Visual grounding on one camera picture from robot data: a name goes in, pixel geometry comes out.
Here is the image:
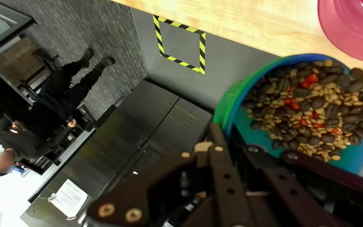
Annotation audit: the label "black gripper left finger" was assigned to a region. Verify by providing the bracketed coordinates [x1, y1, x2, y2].
[85, 122, 255, 227]

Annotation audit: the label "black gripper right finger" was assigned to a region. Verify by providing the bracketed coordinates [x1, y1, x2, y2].
[243, 144, 363, 227]

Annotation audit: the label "mixed beans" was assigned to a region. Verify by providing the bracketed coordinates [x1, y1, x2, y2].
[241, 59, 363, 163]

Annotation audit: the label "green cup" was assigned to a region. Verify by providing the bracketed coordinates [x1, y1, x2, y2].
[211, 53, 363, 174]

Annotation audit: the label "pink plastic bowl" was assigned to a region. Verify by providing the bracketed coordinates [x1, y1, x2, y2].
[317, 0, 363, 66]

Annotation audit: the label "stainless steel refrigerator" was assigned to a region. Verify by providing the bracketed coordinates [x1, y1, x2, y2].
[21, 79, 212, 227]

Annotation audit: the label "white paper sheet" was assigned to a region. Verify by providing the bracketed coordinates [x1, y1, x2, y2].
[47, 178, 89, 221]

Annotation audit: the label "yellow black hazard tape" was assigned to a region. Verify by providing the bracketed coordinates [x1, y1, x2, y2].
[152, 15, 207, 76]

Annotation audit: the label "person in black clothes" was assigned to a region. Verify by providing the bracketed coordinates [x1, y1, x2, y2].
[0, 47, 115, 175]

